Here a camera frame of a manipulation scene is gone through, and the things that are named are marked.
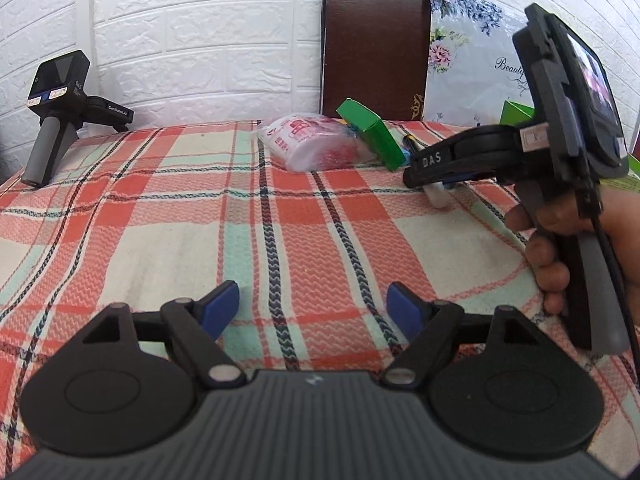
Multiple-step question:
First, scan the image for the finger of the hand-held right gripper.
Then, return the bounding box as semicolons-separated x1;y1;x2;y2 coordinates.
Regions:
435;171;496;188

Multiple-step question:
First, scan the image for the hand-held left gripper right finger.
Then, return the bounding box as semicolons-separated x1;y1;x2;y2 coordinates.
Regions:
382;282;551;389

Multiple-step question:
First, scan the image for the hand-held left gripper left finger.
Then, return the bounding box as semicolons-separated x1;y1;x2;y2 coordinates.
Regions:
75;280;247;389

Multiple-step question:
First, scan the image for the white and blue tube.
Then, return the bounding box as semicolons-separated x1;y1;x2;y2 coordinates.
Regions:
424;182;453;209

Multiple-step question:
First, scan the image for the green cardboard box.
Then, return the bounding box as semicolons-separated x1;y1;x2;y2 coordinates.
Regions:
500;100;640;178

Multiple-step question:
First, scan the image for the person's right hand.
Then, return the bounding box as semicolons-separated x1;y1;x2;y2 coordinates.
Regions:
505;180;640;326

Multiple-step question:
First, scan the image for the plaid tablecloth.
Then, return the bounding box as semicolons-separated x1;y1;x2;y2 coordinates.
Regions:
0;120;640;480

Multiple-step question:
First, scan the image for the small green box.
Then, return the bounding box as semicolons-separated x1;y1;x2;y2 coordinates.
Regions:
336;99;407;172

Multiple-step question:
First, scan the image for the pink tissue packet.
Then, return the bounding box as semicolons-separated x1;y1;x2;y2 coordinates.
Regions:
257;114;371;173

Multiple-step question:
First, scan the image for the dark brown board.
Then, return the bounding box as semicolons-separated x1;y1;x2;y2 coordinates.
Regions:
320;0;432;122

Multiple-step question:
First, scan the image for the spare black hand-held gripper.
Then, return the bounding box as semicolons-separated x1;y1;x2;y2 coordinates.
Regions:
22;50;135;188

